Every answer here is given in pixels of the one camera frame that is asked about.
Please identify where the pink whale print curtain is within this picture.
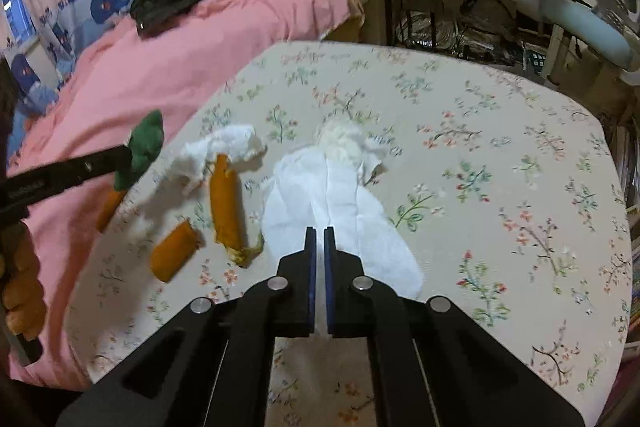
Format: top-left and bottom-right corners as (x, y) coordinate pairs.
(0, 0), (176, 132)

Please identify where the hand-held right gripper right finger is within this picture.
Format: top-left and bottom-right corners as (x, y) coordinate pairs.
(324, 226), (586, 427)

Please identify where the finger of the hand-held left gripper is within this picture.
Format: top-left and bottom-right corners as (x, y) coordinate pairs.
(47, 146), (133, 200)

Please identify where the short orange peel roll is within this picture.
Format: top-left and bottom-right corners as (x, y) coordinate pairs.
(149, 219), (198, 283)

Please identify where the small white tissue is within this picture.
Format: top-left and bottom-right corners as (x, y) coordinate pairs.
(172, 123), (268, 195)

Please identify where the large white tissue paper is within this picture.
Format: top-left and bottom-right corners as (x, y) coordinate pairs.
(260, 134), (426, 300)

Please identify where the window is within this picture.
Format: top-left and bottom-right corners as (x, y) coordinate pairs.
(0, 0), (38, 48)

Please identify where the pink blanket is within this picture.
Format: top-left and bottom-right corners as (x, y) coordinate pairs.
(0, 0), (351, 390)

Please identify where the cream paper ball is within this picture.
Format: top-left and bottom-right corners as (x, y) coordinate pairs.
(314, 117), (371, 168)

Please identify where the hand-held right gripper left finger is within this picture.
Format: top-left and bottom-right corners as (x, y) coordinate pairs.
(55, 226), (317, 427)

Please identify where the orange carrot with green top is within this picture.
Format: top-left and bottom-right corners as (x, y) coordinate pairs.
(95, 109), (166, 234)

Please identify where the floral tablecloth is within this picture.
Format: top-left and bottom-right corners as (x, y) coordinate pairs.
(82, 39), (631, 427)

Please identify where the person's left hand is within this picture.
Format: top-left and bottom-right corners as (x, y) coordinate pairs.
(0, 227), (47, 343)

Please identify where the pile of papers and bags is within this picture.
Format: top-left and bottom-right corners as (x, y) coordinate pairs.
(395, 0), (551, 62)

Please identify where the long orange peel strip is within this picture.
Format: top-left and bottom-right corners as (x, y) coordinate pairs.
(209, 153), (265, 268)

